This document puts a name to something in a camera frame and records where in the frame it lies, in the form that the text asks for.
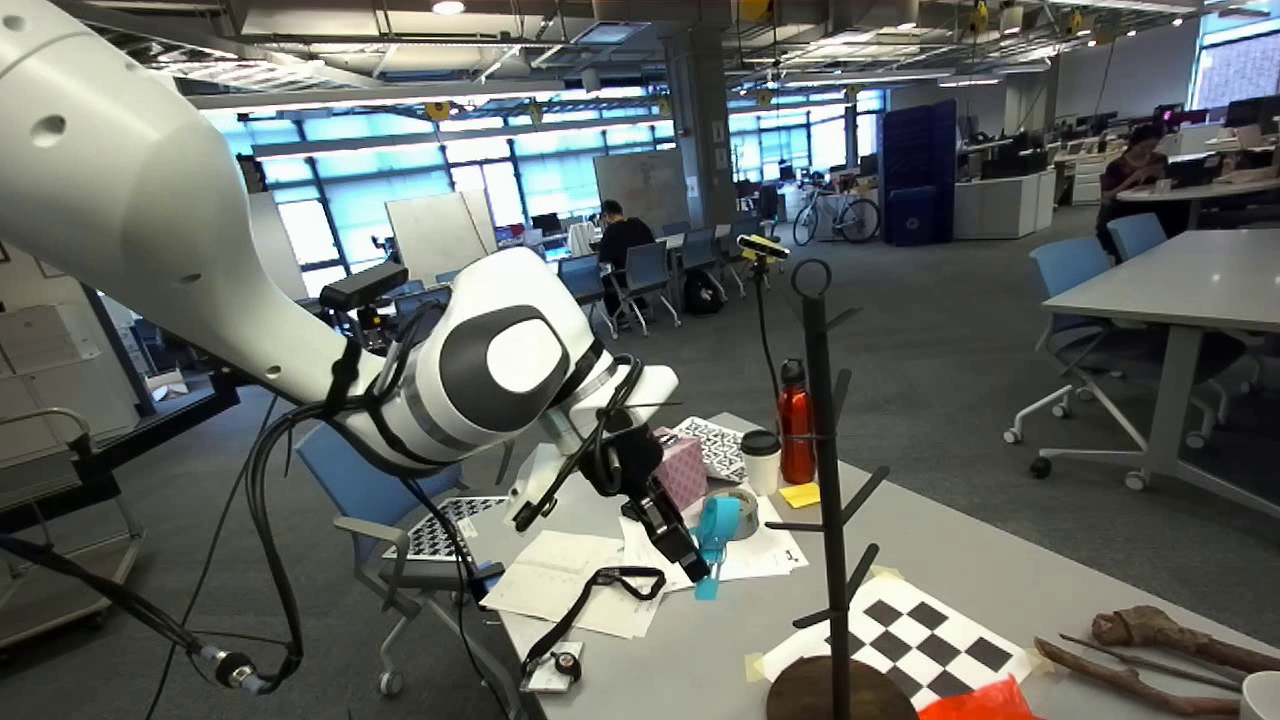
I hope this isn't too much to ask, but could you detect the black and white marker board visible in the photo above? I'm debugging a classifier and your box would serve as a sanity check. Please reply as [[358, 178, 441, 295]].
[[674, 417, 750, 485]]

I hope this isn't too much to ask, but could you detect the grey table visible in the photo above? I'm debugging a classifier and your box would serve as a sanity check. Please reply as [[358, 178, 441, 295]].
[[1040, 228, 1280, 521]]

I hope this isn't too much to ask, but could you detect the black cable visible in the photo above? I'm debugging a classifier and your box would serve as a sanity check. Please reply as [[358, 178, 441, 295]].
[[0, 533, 273, 697]]

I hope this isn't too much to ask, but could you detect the black backpack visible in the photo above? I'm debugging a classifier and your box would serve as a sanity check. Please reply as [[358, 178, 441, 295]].
[[682, 269, 729, 317]]

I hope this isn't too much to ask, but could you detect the thin brown stick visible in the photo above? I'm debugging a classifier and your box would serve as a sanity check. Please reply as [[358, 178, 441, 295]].
[[1058, 631, 1247, 694]]

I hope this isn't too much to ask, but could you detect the camera on mount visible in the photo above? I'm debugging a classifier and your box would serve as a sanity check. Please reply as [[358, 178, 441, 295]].
[[319, 261, 410, 313]]

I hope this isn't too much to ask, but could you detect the camera on tripod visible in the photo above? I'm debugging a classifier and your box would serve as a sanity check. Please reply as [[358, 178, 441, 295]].
[[737, 234, 792, 406]]

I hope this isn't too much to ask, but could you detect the person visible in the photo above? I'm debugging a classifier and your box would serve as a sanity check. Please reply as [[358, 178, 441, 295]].
[[596, 199, 658, 331], [1094, 122, 1173, 263]]

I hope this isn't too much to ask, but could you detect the white cup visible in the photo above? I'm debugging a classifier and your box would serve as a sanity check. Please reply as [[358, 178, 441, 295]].
[[1240, 670, 1280, 720]]

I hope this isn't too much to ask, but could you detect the red plastic bag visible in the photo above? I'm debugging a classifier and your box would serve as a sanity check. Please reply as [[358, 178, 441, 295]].
[[917, 675, 1047, 720]]

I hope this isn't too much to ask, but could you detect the black lanyard with badge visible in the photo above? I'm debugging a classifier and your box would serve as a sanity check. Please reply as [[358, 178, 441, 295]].
[[519, 565, 668, 694]]

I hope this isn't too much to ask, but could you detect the thick brown wooden branch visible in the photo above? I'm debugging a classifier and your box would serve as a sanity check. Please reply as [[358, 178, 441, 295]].
[[1090, 605, 1280, 674]]

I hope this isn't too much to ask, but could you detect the blue plastic tape dispenser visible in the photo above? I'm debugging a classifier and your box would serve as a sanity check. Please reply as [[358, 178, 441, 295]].
[[693, 495, 742, 602]]

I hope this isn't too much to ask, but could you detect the red metal bottle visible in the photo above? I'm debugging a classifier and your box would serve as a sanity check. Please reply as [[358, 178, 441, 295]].
[[778, 358, 817, 486]]

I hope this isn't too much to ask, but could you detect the long brown wooden branch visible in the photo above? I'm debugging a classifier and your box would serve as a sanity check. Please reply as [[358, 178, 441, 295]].
[[1034, 636, 1243, 717]]

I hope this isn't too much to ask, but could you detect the pink tissue box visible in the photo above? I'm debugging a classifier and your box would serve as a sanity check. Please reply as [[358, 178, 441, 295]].
[[654, 430, 710, 512]]

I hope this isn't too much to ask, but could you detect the blue partition screen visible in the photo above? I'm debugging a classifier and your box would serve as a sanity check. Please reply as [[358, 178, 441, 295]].
[[879, 98, 959, 247]]

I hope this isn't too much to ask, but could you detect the black mug tree stand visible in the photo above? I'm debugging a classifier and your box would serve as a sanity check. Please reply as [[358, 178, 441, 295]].
[[764, 258, 921, 720]]

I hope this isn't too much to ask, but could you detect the row of grey office chairs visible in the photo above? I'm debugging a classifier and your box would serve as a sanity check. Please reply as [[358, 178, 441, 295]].
[[555, 215, 766, 339]]

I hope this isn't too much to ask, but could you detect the whiteboard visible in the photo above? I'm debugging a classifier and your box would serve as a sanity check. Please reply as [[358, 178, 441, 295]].
[[592, 148, 692, 237], [385, 189, 499, 287]]

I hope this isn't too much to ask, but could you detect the bicycle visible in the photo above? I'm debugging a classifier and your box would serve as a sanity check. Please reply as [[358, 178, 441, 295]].
[[792, 178, 882, 247]]

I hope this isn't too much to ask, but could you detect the paper cup with black lid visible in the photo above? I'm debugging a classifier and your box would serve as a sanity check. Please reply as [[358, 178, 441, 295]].
[[741, 430, 783, 498]]

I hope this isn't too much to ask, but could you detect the blue office chair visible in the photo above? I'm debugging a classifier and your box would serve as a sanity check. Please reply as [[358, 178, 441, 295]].
[[1105, 212, 1170, 264], [294, 420, 523, 701], [1003, 237, 1253, 481]]

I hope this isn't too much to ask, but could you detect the metal cart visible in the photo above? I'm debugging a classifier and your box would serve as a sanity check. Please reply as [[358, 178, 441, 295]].
[[0, 405, 147, 653]]

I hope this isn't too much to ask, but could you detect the dotted calibration board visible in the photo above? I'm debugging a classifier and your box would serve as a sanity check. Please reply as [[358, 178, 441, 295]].
[[383, 495, 512, 564]]

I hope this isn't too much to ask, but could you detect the checkerboard paper sheet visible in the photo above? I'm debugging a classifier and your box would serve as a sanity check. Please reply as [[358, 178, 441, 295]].
[[758, 574, 1033, 713]]

